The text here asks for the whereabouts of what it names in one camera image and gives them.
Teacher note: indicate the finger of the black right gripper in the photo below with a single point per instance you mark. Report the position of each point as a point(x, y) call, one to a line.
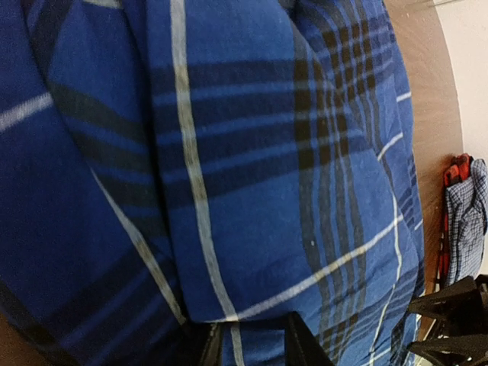
point(456, 350)
point(461, 300)

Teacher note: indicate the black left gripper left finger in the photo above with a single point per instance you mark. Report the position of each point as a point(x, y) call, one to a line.
point(207, 345)

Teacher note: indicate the folded blue gingham shirt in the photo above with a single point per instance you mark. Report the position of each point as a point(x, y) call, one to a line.
point(470, 221)

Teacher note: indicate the dark blue plaid shirt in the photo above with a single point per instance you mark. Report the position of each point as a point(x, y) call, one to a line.
point(173, 164)

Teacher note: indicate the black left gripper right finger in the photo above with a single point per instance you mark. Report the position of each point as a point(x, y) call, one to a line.
point(300, 345)

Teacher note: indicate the red cloth edge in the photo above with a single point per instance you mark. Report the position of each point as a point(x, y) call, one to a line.
point(453, 177)

